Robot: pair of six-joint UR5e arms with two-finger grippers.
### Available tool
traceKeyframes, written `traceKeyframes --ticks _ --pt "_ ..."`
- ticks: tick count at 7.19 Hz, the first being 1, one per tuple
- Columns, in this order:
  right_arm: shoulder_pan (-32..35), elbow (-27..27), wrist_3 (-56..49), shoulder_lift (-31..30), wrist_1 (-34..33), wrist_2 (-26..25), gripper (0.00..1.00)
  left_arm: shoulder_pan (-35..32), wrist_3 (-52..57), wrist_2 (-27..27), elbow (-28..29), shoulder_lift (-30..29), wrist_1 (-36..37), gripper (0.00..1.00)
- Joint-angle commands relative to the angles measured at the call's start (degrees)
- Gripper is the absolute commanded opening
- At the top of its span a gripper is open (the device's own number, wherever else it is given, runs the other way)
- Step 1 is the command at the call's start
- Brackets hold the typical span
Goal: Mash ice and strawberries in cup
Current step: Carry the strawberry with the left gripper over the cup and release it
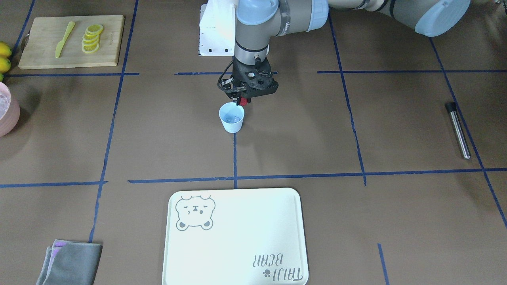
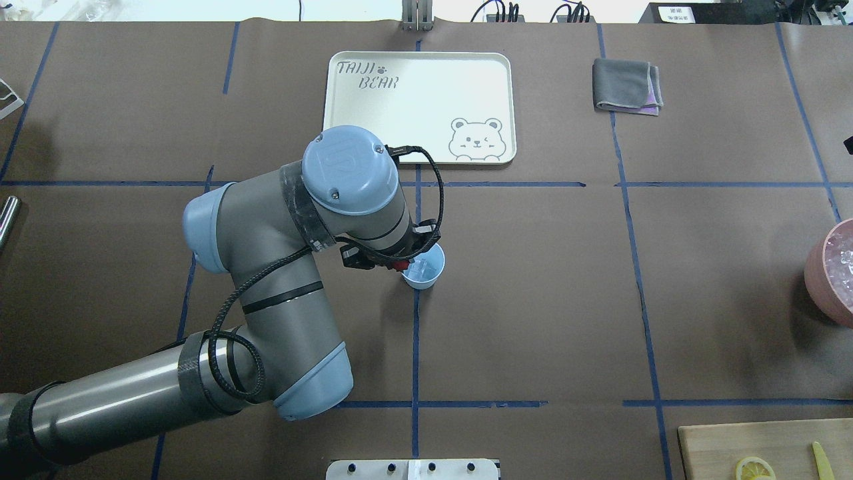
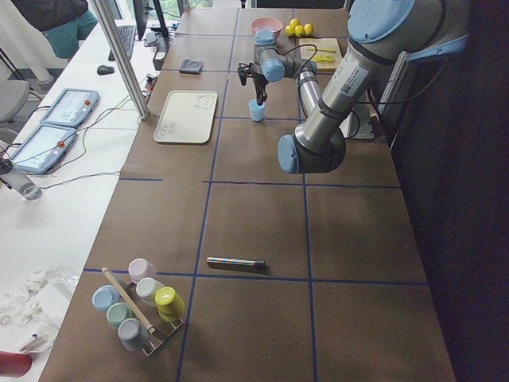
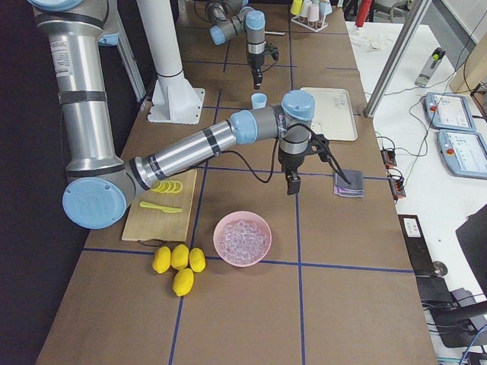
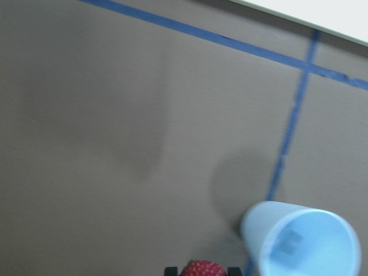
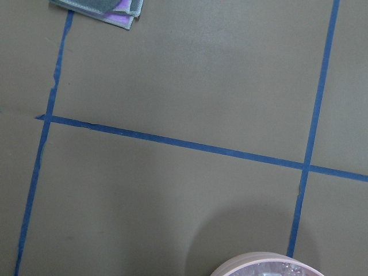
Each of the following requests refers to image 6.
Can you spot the pink bowl of ice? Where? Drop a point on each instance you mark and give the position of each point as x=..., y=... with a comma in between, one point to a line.
x=264, y=263

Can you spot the grey and purple folded cloth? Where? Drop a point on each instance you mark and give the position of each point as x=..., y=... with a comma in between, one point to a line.
x=120, y=13

